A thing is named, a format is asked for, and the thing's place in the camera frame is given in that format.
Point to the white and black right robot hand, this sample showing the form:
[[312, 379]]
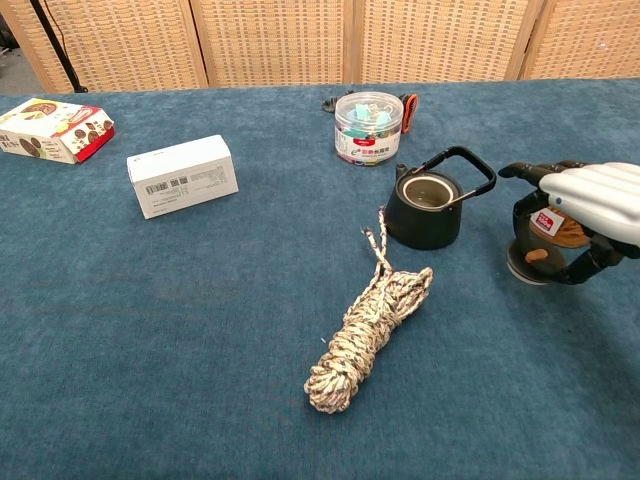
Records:
[[595, 195]]

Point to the black kettle lid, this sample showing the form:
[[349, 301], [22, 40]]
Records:
[[542, 265]]

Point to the clear jar of rubber bands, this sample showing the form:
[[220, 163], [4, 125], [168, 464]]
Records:
[[549, 221]]

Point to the orange and black clip tool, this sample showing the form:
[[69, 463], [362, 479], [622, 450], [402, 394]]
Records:
[[409, 112]]

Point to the clear jar of binder clips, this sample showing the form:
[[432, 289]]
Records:
[[368, 135]]

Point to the small black clip object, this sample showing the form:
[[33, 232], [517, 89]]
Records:
[[328, 104]]

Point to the white cardboard box with barcodes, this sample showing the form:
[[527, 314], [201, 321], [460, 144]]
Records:
[[182, 175]]

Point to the blue carpet table cover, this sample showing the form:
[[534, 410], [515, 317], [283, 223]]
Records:
[[150, 325]]

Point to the colourful snack box red edge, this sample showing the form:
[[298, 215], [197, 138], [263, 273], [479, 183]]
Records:
[[50, 130]]

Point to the black tripod stand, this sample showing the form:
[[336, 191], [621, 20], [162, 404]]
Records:
[[55, 45]]

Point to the wicker folding screen wooden frame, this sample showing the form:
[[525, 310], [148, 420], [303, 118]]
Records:
[[275, 40]]

